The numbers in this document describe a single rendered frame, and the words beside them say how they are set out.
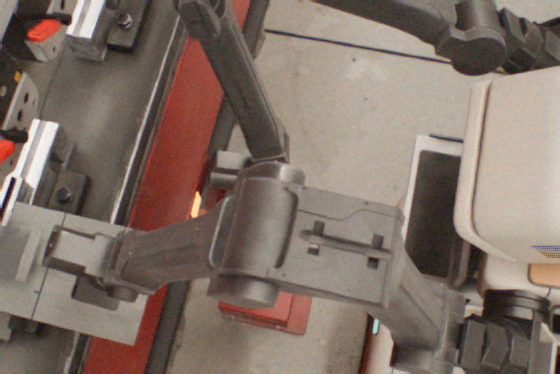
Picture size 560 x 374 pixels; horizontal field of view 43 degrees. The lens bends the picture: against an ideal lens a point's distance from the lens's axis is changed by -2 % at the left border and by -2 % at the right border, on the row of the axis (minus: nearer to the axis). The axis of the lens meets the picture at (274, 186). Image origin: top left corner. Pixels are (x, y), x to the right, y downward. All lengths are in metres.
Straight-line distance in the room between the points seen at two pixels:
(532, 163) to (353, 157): 1.47
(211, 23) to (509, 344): 0.54
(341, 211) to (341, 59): 1.89
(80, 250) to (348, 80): 1.57
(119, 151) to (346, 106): 1.11
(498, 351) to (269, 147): 0.49
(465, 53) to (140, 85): 0.67
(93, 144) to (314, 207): 0.90
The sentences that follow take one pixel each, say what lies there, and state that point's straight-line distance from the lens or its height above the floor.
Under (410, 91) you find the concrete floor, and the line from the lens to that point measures 2.39.
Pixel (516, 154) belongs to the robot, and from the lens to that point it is 0.86.
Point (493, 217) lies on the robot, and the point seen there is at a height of 1.34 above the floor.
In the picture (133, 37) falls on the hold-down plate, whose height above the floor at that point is 0.90.
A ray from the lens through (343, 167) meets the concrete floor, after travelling 2.27.
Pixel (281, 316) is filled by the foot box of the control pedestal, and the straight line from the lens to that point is 2.03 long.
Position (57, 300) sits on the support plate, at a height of 1.00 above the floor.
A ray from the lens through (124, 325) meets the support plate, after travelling 1.17.
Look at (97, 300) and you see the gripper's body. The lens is 1.07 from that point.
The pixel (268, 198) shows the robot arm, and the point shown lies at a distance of 0.55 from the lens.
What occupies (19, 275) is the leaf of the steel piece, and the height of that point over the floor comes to 1.06.
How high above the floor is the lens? 2.13
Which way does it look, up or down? 71 degrees down
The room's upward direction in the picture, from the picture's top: 8 degrees counter-clockwise
